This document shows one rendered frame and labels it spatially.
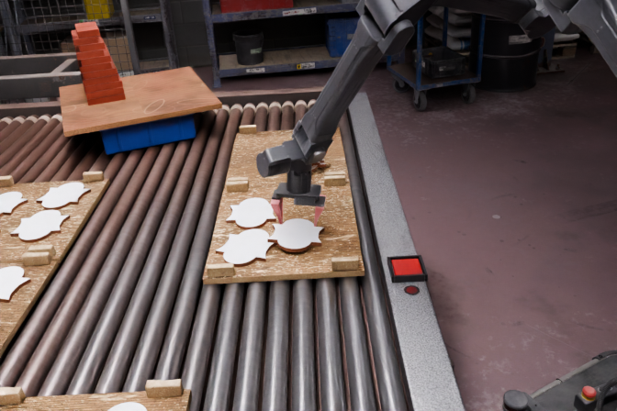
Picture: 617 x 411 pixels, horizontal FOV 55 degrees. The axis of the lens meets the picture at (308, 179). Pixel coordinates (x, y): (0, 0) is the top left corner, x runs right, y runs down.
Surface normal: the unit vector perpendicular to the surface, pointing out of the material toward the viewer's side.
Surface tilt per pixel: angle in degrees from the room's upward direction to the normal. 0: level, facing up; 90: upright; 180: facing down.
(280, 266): 0
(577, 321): 0
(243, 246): 0
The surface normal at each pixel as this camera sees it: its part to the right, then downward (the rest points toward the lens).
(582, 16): -0.91, 0.19
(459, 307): -0.05, -0.89
